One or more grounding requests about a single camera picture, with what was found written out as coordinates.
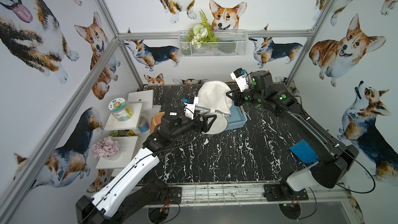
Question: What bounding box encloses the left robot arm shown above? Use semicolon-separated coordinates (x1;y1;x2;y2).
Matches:
76;112;217;224

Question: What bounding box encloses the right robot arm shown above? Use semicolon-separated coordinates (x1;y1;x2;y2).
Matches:
226;68;359;192

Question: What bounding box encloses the light blue perforated plastic basket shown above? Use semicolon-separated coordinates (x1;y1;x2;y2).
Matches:
226;105;247;130

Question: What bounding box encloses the white tiered wooden shelf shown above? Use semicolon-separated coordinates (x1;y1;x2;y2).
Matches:
96;90;161;176

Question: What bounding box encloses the green artificial fern plant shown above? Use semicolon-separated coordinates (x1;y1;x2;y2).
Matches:
186;9;219;49

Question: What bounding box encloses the green labelled round jar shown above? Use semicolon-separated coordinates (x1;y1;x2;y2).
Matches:
108;97;133;121

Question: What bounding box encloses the blue flat tool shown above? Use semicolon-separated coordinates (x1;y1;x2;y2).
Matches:
289;140;318;164

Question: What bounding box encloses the pink flower bunch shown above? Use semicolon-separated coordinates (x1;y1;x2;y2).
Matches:
91;136;120;159

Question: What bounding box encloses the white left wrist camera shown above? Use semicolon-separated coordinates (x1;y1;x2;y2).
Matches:
183;95;199;120

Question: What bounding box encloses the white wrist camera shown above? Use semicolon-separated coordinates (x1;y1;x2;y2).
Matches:
183;95;199;120
230;68;249;92

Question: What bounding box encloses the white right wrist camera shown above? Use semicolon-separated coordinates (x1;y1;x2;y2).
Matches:
230;68;249;92

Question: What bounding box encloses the white wire wall basket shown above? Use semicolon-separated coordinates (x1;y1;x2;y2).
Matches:
178;30;248;58

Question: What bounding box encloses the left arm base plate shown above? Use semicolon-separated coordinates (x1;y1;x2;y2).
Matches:
149;186;182;205

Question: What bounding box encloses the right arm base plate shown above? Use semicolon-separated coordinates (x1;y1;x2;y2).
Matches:
263;183;309;202

